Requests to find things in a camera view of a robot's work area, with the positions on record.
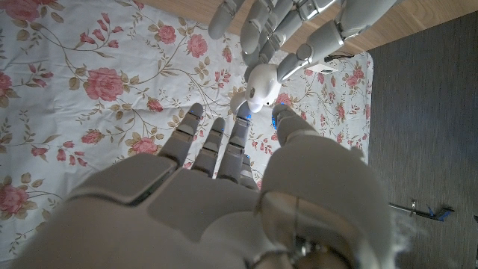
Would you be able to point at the black metal rod bracket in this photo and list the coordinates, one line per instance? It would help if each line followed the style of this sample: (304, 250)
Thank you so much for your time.
(418, 213)

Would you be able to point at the floral rose backdrop cloth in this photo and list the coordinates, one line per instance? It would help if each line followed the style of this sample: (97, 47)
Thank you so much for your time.
(93, 112)

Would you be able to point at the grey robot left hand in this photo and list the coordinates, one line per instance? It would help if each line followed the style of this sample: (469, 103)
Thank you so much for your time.
(291, 22)

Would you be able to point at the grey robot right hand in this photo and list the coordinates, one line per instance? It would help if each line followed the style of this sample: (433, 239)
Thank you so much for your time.
(186, 216)

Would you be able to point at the white power strip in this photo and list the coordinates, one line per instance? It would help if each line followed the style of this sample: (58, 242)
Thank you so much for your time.
(323, 68)

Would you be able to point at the white AirPods case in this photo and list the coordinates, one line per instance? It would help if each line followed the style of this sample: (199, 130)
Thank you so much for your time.
(261, 84)

